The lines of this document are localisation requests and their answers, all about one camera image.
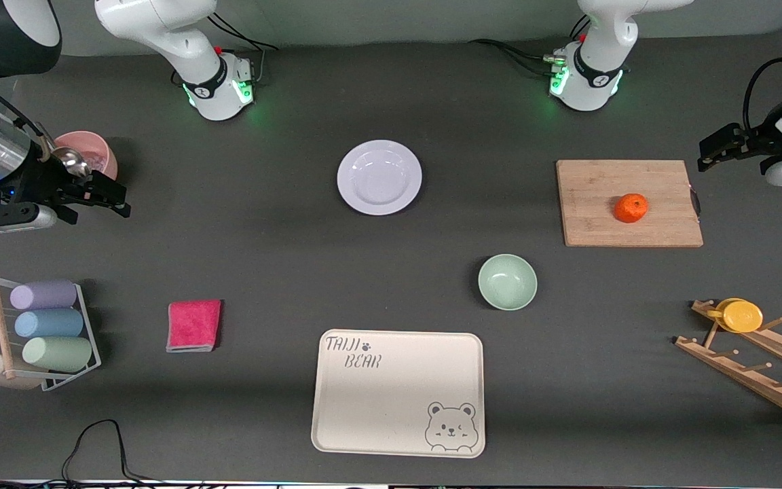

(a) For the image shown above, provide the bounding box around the metal scoop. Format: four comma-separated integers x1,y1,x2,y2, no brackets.
52,146,90,179

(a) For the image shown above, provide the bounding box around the green cup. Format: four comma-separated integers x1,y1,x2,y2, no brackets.
22,336,93,373

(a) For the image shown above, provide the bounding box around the pink folded cloth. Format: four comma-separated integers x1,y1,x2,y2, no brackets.
166,300,223,353

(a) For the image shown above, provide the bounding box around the black looped table cable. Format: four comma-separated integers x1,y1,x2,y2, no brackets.
62,419,161,484

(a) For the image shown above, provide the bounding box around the orange fruit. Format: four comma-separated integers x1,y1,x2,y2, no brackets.
614,193,650,224

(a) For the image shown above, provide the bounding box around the pink ribbed bowl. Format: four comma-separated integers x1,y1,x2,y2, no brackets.
54,131,119,181

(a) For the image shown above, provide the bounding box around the purple cup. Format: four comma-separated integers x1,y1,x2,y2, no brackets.
10,280,78,310

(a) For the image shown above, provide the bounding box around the black right base cable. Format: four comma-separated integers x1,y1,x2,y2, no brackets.
208,14,280,52

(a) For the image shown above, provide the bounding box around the blue cup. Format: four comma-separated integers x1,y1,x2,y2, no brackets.
14,308,84,339

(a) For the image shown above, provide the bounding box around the wooden cutting board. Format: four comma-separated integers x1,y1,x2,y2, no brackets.
556,160,705,248

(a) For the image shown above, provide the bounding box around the light green bowl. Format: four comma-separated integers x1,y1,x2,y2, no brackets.
478,253,538,312

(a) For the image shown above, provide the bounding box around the black base cable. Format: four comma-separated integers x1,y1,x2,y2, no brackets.
208,14,280,52
469,39,561,75

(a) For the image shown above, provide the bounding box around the black left base cable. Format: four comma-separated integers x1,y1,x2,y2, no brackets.
469,39,561,75

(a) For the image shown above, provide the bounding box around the wooden dish rack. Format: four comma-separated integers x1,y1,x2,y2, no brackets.
674,299,782,429

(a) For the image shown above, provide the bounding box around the white wire cup rack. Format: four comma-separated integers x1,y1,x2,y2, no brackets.
0,273,102,393

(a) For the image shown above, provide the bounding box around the white round plate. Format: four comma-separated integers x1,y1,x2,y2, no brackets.
337,139,424,217

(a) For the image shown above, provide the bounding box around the cream tray with bear print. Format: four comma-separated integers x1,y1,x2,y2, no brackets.
311,329,486,459

